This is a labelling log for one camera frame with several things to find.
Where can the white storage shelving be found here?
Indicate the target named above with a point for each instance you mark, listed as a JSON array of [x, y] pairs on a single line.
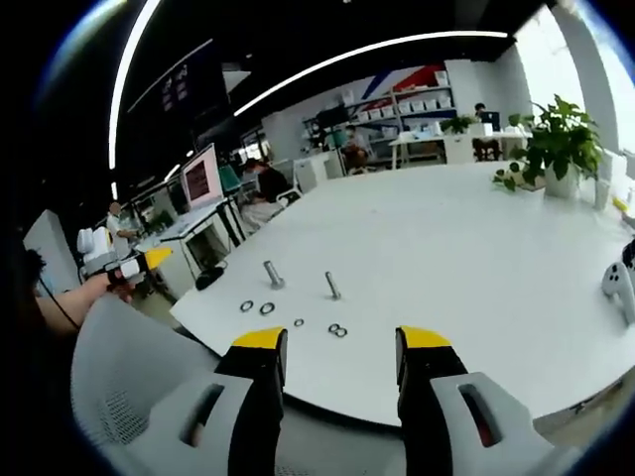
[[407, 106]]

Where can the white workbench with monitor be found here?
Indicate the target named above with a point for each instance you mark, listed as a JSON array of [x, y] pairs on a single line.
[[198, 233]]

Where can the black computer mouse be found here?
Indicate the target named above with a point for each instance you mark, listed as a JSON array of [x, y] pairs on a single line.
[[208, 280]]

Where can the thick threaded metal stud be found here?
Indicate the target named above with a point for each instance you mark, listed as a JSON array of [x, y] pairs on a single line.
[[273, 275]]

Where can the grey mesh office chair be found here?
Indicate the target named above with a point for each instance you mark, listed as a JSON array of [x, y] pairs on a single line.
[[129, 367]]

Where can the person's left hand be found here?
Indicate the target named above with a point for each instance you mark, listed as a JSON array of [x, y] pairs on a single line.
[[121, 292]]

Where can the thin threaded metal stud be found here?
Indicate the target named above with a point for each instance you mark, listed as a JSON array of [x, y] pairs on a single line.
[[332, 287]]

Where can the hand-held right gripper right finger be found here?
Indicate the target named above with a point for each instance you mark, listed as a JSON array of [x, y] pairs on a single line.
[[446, 396]]

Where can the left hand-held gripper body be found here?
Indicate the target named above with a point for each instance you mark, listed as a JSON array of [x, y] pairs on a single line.
[[96, 250]]

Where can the long ceiling light strip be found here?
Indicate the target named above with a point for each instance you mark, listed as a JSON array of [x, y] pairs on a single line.
[[124, 94], [367, 54]]

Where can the small white table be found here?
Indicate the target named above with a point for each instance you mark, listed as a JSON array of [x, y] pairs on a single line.
[[421, 149]]

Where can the large metal washer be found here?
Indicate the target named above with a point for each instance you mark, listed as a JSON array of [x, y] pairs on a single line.
[[261, 309], [241, 306]]

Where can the computer monitor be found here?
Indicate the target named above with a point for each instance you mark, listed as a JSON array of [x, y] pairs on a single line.
[[201, 178]]

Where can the small green potted plant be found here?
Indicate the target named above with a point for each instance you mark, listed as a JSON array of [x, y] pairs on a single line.
[[459, 124]]

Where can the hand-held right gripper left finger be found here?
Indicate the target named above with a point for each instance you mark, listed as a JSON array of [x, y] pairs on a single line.
[[248, 396]]

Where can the white game controller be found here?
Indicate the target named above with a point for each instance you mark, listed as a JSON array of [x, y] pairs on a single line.
[[617, 287]]

